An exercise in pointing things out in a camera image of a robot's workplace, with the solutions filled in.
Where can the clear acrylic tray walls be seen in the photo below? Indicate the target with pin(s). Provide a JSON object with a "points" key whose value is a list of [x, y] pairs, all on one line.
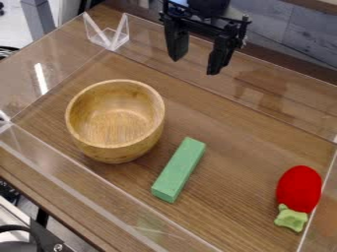
{"points": [[156, 159]]}

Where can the green rectangular stick block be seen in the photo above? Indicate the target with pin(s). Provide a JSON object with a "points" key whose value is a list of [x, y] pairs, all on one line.
{"points": [[174, 176]]}

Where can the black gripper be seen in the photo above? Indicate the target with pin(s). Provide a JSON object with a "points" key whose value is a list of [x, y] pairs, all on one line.
{"points": [[210, 18]]}

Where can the black table clamp bracket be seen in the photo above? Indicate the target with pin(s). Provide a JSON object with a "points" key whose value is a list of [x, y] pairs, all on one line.
{"points": [[48, 241]]}

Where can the brown wooden bowl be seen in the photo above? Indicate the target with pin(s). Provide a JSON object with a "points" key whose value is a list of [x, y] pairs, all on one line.
{"points": [[114, 119]]}

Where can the red plush strawberry toy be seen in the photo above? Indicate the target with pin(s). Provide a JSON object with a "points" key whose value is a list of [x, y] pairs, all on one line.
{"points": [[298, 193]]}

